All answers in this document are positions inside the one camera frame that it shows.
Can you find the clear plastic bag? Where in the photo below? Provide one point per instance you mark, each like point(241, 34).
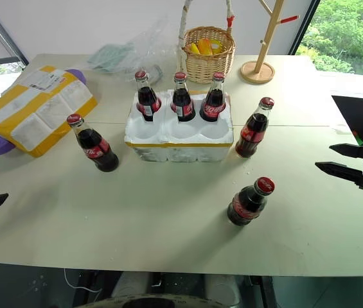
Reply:
point(146, 48)

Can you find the white foam bottle tray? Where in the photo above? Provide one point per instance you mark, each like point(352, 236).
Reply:
point(181, 146)

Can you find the yellow taped white package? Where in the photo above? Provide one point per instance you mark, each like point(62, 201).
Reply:
point(33, 109)

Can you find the pale green cloth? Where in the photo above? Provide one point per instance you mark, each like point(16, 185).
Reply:
point(109, 56)

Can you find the glass cola bottle red cap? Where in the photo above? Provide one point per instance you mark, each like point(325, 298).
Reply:
point(251, 134)
point(182, 101)
point(147, 97)
point(212, 104)
point(247, 205)
point(96, 147)

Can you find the black window frame bar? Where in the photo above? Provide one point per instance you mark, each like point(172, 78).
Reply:
point(4, 35)
point(303, 27)

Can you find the yellow orange items in basket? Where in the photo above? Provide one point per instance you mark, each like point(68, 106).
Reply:
point(204, 46)

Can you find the wooden branch rack stand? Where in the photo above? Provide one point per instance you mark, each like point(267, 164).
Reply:
point(258, 70)

